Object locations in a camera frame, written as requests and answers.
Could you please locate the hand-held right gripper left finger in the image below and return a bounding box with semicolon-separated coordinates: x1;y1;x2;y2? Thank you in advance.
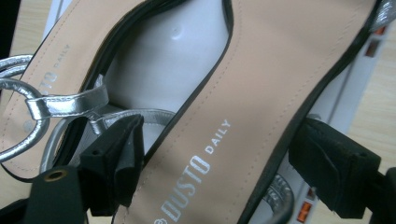
78;114;146;217

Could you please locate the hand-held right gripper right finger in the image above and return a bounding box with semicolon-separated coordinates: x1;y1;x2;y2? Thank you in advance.
288;117;382;219

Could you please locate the black silver high-heel sandal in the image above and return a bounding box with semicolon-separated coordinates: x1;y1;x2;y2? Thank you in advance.
0;0;188;185
39;0;396;224

